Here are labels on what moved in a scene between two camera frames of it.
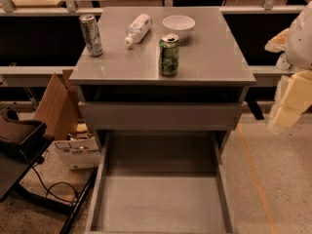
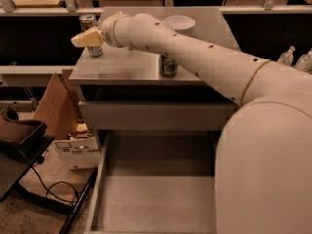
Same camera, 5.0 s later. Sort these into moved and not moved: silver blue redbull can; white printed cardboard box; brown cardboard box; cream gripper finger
Moved: cream gripper finger
Not moved: silver blue redbull can; brown cardboard box; white printed cardboard box
